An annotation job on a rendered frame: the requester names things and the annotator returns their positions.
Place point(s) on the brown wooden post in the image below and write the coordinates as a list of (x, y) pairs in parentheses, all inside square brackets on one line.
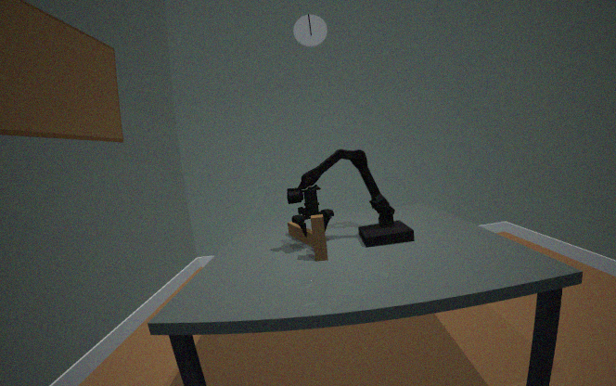
[(319, 237)]

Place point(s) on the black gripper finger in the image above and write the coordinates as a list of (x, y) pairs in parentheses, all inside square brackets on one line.
[(303, 227), (326, 220)]

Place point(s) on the brown wooden board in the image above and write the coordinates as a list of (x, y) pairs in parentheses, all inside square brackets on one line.
[(296, 232)]

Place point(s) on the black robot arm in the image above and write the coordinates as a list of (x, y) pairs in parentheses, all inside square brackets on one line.
[(358, 158)]

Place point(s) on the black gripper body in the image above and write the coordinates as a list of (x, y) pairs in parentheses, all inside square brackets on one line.
[(311, 209)]

